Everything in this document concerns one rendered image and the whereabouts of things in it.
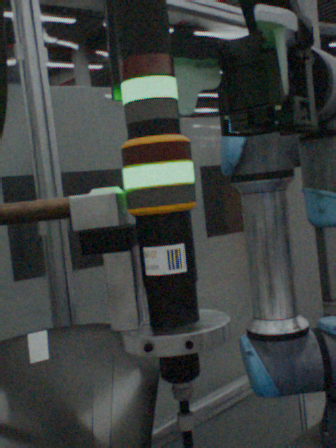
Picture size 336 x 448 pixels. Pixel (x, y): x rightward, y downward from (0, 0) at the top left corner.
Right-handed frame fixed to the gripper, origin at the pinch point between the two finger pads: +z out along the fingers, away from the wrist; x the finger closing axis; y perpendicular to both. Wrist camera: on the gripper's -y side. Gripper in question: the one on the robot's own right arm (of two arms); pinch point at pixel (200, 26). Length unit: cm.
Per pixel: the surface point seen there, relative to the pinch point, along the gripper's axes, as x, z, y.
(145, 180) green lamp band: -0.6, 10.0, 10.9
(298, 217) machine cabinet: 155, -440, 43
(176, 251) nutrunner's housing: -1.6, 9.0, 15.4
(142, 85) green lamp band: -0.8, 9.5, 5.4
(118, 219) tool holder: 1.5, 10.3, 13.1
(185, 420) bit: -0.4, 8.3, 26.1
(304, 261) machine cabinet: 154, -442, 82
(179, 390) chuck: -0.3, 8.5, 24.1
